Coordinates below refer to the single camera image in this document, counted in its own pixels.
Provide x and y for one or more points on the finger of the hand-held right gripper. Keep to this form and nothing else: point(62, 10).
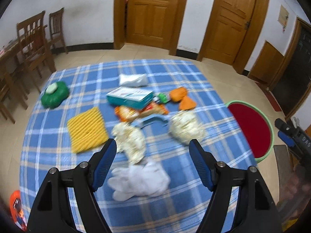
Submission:
point(286, 138)
point(285, 124)

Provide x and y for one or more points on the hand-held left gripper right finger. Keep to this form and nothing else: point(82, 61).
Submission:
point(201, 165)

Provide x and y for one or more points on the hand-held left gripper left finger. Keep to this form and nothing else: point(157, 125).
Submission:
point(107, 160)

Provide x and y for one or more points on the paper ball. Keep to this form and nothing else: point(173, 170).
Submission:
point(185, 127)
point(130, 140)

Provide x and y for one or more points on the red bin with green rim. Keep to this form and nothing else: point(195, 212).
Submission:
point(252, 128)

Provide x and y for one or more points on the yellow ribbed sponge cloth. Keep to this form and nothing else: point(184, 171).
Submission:
point(86, 129)

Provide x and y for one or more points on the white disposable glove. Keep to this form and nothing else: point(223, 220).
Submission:
point(143, 182)

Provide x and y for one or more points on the blue plastic clip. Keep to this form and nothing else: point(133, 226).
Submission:
point(150, 120)

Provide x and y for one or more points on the orange scrap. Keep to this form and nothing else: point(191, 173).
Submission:
point(187, 103)
point(178, 94)

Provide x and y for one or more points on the teal and white carton box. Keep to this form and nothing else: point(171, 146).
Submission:
point(128, 97)

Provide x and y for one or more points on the person's right hand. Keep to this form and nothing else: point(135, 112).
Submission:
point(302, 179)

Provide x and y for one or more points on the red floor mat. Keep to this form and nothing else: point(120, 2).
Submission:
point(274, 100)

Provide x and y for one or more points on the orange snack packet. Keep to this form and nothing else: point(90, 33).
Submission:
point(126, 112)

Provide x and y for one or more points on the blue plaid tablecloth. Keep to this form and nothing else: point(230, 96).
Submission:
point(53, 131)

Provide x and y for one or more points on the small wooden cabinet door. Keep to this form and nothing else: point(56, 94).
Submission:
point(266, 63)

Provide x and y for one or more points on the small green label bottle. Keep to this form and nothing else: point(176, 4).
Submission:
point(162, 98)

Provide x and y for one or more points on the green container with white lid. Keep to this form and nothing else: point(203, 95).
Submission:
point(57, 97)

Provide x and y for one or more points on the white plastic bag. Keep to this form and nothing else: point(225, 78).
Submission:
point(132, 80)

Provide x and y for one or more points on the orange plastic object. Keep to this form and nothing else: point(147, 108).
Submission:
point(17, 208)

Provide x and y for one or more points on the closed wooden door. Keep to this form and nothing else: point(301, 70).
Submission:
point(230, 21)

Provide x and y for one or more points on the wooden chair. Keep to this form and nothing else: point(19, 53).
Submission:
point(31, 41)
point(6, 89)
point(57, 29)

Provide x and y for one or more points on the wooden table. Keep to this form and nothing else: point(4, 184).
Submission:
point(9, 53)

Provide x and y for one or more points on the wooden door slightly ajar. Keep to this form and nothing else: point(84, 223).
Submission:
point(150, 12)

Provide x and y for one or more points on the dark doorway with wooden frame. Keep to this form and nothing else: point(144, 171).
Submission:
point(296, 77)

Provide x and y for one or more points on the framed wall notice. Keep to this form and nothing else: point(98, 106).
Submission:
point(283, 16)

